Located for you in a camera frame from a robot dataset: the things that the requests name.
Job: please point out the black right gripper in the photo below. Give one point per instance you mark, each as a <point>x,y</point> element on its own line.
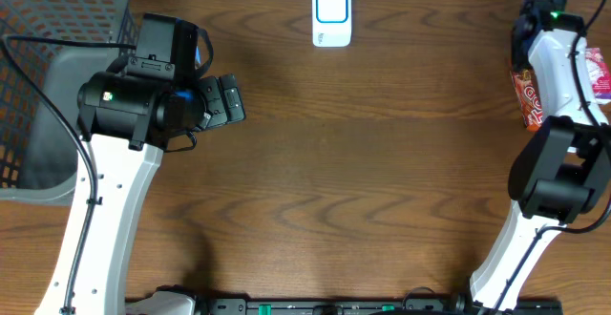
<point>520,60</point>

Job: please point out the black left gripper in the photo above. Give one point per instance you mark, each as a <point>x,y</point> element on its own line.
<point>210,99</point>

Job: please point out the orange-brown snack bar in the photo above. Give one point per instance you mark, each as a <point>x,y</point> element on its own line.
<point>525,85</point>

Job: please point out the red purple noodle packet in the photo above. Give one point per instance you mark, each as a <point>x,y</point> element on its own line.
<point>599,75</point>

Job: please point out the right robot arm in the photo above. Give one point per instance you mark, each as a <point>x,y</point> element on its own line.
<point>562,171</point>

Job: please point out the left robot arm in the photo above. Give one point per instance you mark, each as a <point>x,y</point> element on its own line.
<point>90,273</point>

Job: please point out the white barcode scanner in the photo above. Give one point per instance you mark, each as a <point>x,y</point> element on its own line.
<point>331,23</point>

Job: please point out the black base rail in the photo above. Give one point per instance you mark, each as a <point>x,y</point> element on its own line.
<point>334,307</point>

